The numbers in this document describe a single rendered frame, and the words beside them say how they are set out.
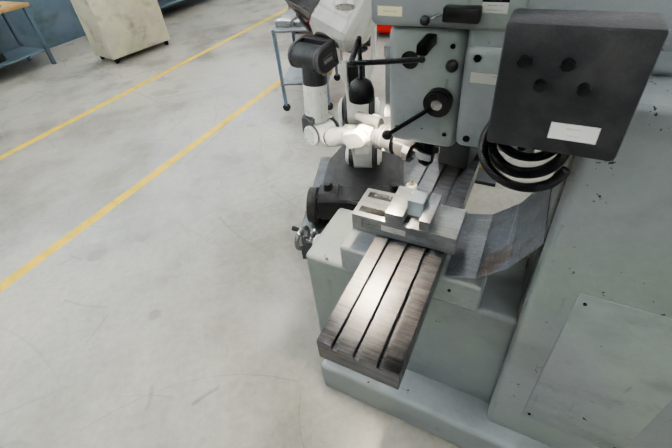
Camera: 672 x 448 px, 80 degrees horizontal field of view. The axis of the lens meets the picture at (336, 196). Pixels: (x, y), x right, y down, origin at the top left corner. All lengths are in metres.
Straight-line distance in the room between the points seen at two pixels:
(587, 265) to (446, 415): 0.98
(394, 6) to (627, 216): 0.67
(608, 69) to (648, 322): 0.72
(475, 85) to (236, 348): 1.82
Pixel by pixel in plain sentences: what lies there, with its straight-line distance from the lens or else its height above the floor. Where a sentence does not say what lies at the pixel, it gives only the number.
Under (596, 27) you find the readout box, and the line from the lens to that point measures 0.69.
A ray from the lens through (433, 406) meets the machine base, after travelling 1.88.
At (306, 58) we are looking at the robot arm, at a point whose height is 1.43.
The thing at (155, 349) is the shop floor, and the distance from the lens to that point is 2.51.
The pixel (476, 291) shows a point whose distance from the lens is 1.36.
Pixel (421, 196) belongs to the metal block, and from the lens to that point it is 1.29.
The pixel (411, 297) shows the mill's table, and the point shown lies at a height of 0.96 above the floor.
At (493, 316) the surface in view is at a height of 0.75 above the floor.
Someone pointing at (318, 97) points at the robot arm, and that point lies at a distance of 1.50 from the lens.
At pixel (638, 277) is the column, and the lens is 1.14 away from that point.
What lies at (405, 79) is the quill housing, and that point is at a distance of 1.06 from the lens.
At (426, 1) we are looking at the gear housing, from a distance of 0.97.
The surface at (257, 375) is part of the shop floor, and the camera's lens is 2.22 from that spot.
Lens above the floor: 1.91
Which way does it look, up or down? 39 degrees down
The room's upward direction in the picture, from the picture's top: 6 degrees counter-clockwise
